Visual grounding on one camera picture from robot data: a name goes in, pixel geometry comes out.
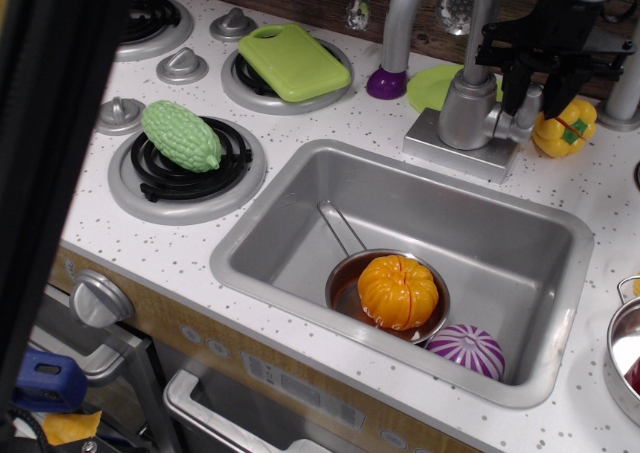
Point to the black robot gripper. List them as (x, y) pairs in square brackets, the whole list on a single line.
[(569, 55)]

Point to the silver faucet lever handle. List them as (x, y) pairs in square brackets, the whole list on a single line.
[(518, 127)]

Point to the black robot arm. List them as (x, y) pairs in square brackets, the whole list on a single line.
[(576, 12)]

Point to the yellow toy bell pepper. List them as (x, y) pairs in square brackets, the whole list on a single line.
[(568, 133)]

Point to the silver toy faucet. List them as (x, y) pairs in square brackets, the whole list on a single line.
[(459, 108)]

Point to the green plastic plate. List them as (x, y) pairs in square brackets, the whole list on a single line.
[(428, 88)]

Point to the purple toy eggplant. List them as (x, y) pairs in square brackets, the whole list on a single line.
[(386, 85)]

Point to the silver toy sink basin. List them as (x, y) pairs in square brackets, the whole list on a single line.
[(472, 285)]

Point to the green toy cutting board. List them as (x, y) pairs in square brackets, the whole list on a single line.
[(292, 62)]

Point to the orange toy pumpkin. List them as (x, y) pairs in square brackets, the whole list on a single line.
[(398, 292)]

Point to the small steel saucepan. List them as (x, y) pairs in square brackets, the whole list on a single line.
[(341, 286)]

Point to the purple striped toy onion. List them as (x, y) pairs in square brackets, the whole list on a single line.
[(470, 347)]

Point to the steel pot at right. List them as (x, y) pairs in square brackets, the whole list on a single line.
[(621, 363)]

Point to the back right stove burner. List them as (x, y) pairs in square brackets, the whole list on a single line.
[(246, 88)]

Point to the stove burner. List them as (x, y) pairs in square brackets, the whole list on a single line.
[(153, 27), (148, 186), (246, 88)]

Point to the silver stove knob back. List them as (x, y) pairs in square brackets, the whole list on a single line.
[(232, 26)]

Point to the silver stove knob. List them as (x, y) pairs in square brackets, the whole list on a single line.
[(120, 116), (232, 26), (181, 68)]

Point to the silver stove knob middle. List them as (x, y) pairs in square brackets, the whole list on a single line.
[(181, 68)]

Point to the green toy bitter gourd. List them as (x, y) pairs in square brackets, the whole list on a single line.
[(182, 136)]

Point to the back left stove burner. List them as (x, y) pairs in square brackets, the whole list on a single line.
[(153, 27)]

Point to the front right stove burner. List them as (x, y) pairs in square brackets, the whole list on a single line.
[(148, 186)]

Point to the silver stove knob front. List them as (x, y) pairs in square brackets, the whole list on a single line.
[(120, 116)]

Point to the black pole in foreground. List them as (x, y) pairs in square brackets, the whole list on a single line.
[(56, 56)]

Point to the silver oven dial knob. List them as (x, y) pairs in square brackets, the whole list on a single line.
[(97, 302)]

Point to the white post at right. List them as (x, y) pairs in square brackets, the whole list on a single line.
[(620, 112)]

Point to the silver dishwasher door handle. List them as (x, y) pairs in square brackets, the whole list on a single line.
[(220, 414)]

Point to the silver oven door handle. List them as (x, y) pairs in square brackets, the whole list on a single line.
[(122, 384)]

